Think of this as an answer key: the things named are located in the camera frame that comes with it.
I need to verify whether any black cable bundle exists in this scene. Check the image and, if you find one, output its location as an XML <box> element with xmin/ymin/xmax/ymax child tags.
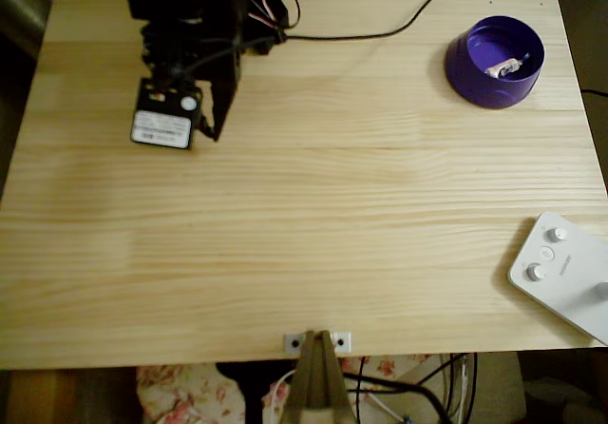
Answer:
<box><xmin>341</xmin><ymin>352</ymin><xmax>479</xmax><ymax>424</ymax></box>

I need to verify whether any floral cloth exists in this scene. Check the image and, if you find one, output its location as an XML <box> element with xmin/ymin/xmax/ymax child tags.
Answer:
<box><xmin>136</xmin><ymin>353</ymin><xmax>431</xmax><ymax>424</ymax></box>

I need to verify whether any purple bowl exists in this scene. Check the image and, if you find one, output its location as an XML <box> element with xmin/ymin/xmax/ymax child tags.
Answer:
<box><xmin>444</xmin><ymin>14</ymin><xmax>546</xmax><ymax>110</ymax></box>

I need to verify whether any black camera box white label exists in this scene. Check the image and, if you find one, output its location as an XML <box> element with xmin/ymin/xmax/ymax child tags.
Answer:
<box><xmin>129</xmin><ymin>76</ymin><xmax>204</xmax><ymax>152</ymax></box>

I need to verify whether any beige camera stand post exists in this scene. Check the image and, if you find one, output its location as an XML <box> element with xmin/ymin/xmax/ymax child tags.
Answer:
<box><xmin>283</xmin><ymin>329</ymin><xmax>355</xmax><ymax>424</ymax></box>

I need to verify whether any white cable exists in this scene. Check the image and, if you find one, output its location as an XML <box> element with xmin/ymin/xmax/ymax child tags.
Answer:
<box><xmin>262</xmin><ymin>369</ymin><xmax>298</xmax><ymax>424</ymax></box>

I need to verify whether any black cable on table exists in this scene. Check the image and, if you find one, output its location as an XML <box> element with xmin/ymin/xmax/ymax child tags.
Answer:
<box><xmin>279</xmin><ymin>0</ymin><xmax>452</xmax><ymax>43</ymax></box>

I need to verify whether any small red white object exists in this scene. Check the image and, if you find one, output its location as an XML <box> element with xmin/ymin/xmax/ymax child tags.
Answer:
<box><xmin>483</xmin><ymin>52</ymin><xmax>532</xmax><ymax>81</ymax></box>

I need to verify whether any white lamp base with knobs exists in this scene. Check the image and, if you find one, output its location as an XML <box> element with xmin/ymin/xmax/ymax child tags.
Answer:
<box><xmin>506</xmin><ymin>211</ymin><xmax>608</xmax><ymax>347</ymax></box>

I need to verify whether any white metal bracket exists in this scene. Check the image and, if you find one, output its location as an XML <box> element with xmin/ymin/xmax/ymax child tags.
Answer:
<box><xmin>283</xmin><ymin>331</ymin><xmax>353</xmax><ymax>353</ymax></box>

